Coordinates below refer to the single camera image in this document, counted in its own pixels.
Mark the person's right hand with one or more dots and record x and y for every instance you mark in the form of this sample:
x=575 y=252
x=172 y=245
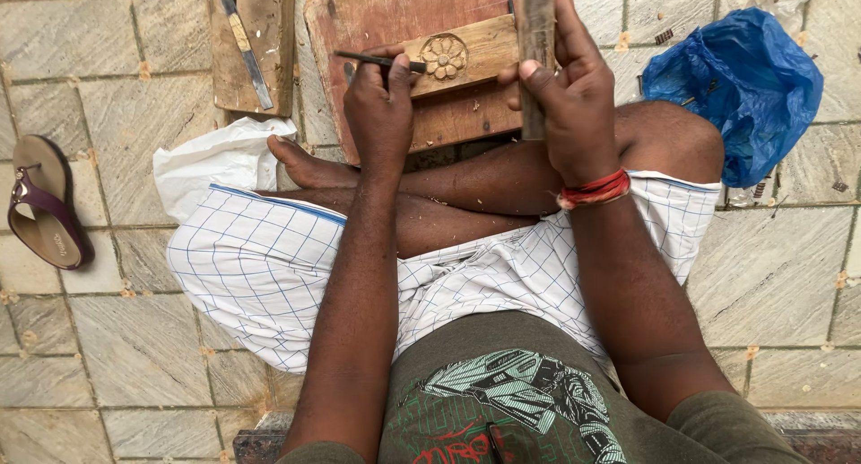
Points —
x=582 y=114

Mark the person's left hand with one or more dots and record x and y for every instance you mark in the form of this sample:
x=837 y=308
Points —
x=378 y=118

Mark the thin black metal chisel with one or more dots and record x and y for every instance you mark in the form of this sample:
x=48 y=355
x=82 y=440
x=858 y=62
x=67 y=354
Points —
x=350 y=56

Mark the wooden mallet stick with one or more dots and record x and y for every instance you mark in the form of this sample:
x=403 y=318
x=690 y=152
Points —
x=535 y=20

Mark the red thread wristband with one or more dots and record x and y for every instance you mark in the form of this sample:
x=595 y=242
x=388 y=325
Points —
x=595 y=189

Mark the reddish wooden work board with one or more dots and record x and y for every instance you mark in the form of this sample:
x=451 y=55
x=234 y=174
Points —
x=377 y=13

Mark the person's bare right leg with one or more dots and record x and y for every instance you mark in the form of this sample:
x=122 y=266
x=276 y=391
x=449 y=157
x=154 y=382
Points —
x=484 y=171

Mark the small ridged metal piece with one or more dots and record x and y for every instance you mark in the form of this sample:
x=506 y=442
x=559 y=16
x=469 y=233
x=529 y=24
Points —
x=664 y=36

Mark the flower-carved wooden block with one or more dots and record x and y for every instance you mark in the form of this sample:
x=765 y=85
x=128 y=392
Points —
x=481 y=50

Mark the small brown wooden board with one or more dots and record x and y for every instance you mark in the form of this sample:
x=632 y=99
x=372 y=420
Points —
x=269 y=47

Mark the flat chisel with tan wrap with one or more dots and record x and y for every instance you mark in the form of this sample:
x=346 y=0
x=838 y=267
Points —
x=243 y=44

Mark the blue plastic bag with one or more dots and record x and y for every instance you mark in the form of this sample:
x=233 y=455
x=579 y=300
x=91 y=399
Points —
x=740 y=94

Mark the white plastic bag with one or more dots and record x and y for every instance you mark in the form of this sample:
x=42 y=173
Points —
x=215 y=161

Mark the white checked lungi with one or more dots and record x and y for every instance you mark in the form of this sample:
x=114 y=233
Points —
x=255 y=269

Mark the olive printed t-shirt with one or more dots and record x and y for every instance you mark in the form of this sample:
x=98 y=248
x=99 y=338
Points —
x=484 y=390

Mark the purple sandal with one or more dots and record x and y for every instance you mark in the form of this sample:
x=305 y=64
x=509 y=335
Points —
x=44 y=215

